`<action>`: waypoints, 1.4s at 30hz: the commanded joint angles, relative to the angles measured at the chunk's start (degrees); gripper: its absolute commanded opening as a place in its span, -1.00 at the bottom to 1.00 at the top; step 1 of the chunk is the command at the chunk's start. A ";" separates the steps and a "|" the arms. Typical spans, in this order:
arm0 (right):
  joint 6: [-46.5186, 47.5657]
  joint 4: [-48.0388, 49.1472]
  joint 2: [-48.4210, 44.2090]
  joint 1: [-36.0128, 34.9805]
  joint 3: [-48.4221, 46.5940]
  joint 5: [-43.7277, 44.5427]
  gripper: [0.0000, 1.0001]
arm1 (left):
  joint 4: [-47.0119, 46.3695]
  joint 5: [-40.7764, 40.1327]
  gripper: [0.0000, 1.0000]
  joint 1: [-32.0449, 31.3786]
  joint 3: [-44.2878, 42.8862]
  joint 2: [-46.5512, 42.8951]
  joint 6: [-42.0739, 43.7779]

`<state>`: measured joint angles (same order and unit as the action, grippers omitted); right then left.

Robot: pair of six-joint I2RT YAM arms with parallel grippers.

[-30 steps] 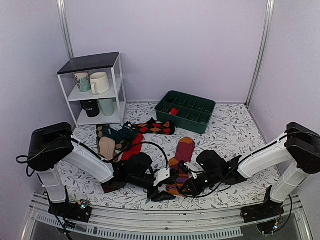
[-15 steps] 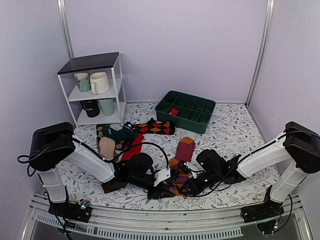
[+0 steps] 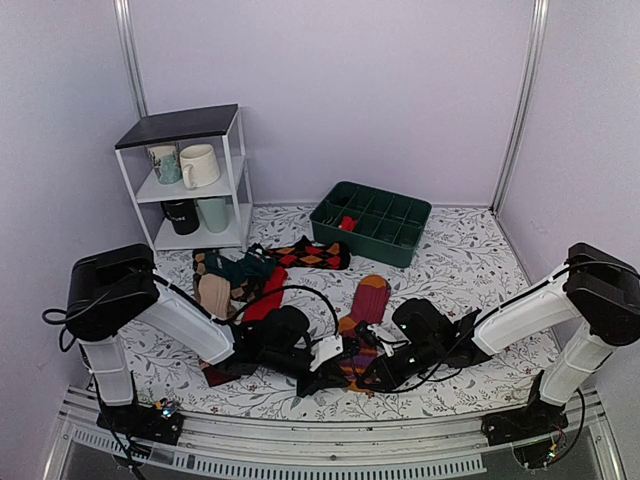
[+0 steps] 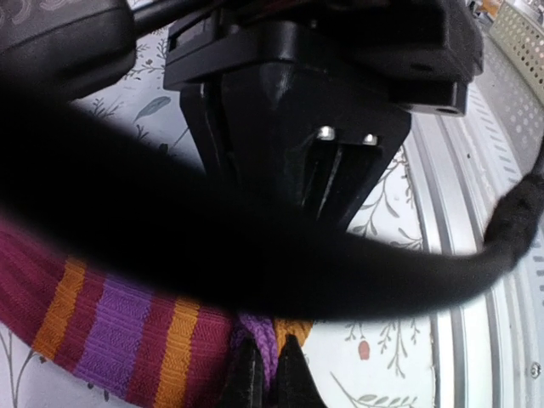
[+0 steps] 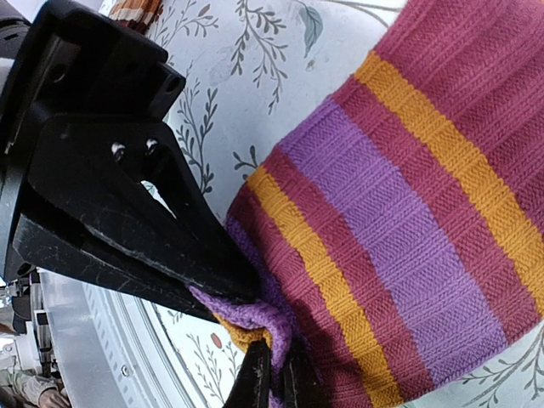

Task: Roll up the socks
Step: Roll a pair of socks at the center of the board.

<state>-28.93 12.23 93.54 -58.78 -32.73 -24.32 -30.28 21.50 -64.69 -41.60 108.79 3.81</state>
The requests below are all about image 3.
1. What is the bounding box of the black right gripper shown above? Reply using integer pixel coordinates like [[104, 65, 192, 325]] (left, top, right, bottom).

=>
[[358, 339, 442, 393]]

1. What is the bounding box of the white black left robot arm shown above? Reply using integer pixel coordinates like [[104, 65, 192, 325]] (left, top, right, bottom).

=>
[[64, 244, 349, 434]]

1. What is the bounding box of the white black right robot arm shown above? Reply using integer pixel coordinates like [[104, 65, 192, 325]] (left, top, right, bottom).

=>
[[356, 243, 639, 436]]

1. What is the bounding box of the black red argyle sock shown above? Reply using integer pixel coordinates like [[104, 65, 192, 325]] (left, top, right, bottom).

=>
[[265, 236, 351, 270]]

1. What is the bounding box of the dark maroon striped sock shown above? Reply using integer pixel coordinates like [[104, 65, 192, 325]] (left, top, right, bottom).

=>
[[199, 360, 240, 388]]

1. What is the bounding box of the dark teal sock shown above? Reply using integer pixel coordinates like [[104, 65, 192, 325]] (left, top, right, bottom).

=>
[[204, 243, 277, 289]]

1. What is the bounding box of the green divided organizer bin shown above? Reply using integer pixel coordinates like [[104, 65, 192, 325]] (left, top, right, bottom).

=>
[[310, 181, 432, 268]]

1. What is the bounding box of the red rolled sock in bin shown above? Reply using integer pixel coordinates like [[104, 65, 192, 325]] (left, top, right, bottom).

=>
[[338, 216, 357, 232]]

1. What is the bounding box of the beige brown argyle sock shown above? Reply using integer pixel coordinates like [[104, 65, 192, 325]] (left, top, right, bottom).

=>
[[192, 249, 267, 318]]

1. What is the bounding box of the mint green mug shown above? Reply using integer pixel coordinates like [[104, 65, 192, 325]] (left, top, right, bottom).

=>
[[197, 197, 228, 234]]

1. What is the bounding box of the black mug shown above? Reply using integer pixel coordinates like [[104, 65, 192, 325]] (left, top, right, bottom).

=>
[[161, 199, 200, 236]]

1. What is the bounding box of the cream white mug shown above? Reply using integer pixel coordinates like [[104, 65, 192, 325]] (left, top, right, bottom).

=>
[[179, 144, 220, 190]]

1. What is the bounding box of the white shelf with black top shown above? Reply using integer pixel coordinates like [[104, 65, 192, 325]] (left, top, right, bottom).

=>
[[114, 104, 253, 252]]

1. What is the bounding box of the teal patterned mug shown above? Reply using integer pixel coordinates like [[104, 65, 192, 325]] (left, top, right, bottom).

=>
[[146, 143, 182, 185]]

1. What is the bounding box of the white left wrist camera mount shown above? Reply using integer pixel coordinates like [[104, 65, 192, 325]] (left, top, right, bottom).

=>
[[309, 335, 344, 372]]

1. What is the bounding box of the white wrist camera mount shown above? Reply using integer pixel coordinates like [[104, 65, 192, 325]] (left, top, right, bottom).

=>
[[367, 324, 409, 357], [309, 335, 344, 372]]

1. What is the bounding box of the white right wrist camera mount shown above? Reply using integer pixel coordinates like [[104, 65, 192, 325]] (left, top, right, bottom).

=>
[[367, 324, 409, 357]]

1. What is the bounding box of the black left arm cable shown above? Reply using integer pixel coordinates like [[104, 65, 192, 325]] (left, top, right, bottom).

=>
[[234, 284, 341, 346]]

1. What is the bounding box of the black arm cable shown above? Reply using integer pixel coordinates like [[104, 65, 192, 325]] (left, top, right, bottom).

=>
[[234, 284, 341, 346], [359, 319, 481, 394]]

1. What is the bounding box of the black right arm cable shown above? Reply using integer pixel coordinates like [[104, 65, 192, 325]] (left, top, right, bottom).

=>
[[359, 319, 481, 394]]

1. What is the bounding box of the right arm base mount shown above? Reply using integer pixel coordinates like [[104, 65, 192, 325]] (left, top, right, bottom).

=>
[[481, 371, 586, 470]]

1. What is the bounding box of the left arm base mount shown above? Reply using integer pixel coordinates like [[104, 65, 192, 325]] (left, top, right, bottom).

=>
[[97, 403, 185, 446]]

